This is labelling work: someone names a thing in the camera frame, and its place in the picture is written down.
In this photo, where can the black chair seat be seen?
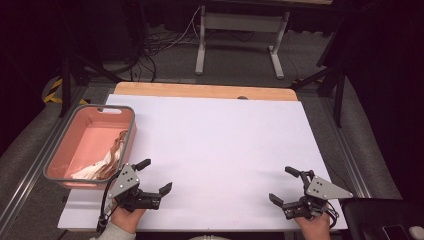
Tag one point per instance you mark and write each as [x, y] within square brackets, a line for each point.
[370, 216]

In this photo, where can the black metal stand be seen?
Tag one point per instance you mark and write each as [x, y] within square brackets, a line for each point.
[338, 96]
[66, 80]

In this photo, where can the white metal desk frame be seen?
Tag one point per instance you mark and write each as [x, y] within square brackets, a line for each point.
[200, 50]

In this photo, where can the person's right hand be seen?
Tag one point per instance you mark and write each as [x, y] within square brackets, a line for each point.
[314, 228]

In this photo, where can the pink basket with grey rim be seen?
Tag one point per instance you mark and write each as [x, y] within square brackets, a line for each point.
[83, 140]

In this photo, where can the dark phone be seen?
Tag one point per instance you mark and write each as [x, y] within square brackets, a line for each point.
[395, 232]

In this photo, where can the white table mat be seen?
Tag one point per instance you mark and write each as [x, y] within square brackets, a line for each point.
[216, 143]

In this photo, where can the person's left hand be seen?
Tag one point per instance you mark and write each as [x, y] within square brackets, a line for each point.
[126, 218]

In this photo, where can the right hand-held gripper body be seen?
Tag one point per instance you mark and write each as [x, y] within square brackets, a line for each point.
[322, 190]

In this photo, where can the white and brown cloth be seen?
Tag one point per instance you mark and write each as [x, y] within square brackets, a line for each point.
[106, 163]

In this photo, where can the aluminium rail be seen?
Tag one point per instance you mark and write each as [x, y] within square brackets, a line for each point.
[350, 160]
[30, 173]

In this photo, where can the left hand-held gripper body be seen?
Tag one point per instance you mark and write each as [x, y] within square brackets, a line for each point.
[126, 181]

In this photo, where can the wooden table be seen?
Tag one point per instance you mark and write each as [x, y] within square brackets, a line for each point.
[200, 90]

